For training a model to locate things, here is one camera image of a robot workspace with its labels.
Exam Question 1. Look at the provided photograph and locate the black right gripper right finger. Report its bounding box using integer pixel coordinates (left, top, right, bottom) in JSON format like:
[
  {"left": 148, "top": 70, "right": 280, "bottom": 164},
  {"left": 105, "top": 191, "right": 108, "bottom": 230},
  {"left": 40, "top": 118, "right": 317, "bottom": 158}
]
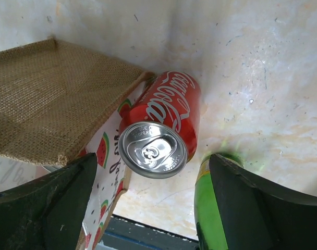
[{"left": 209, "top": 154, "right": 317, "bottom": 249}]

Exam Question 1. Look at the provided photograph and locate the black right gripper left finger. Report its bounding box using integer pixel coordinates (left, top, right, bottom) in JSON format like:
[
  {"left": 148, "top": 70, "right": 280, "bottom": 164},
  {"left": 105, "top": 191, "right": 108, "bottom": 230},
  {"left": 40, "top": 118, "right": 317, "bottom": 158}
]
[{"left": 0, "top": 153, "right": 97, "bottom": 249}]

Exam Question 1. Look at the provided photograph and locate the green glass bottle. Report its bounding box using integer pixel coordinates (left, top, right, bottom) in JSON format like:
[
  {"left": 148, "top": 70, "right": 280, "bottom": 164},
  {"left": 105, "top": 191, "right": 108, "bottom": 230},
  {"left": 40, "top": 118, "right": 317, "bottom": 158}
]
[{"left": 194, "top": 156, "right": 237, "bottom": 249}]

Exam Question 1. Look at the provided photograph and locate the burlap canvas bag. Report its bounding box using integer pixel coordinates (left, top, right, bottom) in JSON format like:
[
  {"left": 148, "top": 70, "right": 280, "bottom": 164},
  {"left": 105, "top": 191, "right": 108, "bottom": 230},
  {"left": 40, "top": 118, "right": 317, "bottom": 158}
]
[{"left": 0, "top": 39, "right": 155, "bottom": 249}]

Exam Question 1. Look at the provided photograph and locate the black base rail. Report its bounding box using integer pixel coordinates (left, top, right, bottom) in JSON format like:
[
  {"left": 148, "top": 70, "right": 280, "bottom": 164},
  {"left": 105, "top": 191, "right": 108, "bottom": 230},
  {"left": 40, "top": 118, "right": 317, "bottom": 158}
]
[{"left": 95, "top": 215, "right": 199, "bottom": 250}]

